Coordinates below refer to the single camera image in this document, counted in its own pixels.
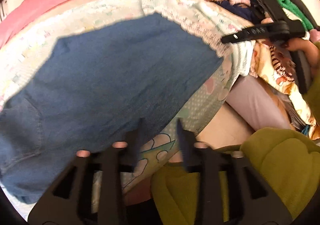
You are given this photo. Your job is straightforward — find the olive green sleeve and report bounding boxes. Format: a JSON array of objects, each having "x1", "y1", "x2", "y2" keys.
[{"x1": 151, "y1": 41, "x2": 320, "y2": 225}]

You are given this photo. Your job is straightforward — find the green garment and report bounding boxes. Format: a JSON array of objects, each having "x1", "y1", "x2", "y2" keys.
[{"x1": 277, "y1": 0, "x2": 314, "y2": 31}]

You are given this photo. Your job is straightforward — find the cartoon cat print bedsheet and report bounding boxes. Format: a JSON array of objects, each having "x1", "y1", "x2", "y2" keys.
[{"x1": 1, "y1": 0, "x2": 254, "y2": 204}]

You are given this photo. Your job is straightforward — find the yellow cartoon blanket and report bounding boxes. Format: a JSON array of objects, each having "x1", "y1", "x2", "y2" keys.
[{"x1": 249, "y1": 42, "x2": 319, "y2": 140}]

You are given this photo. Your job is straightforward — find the blue denim pants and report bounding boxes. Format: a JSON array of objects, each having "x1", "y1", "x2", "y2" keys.
[{"x1": 1, "y1": 13, "x2": 222, "y2": 204}]

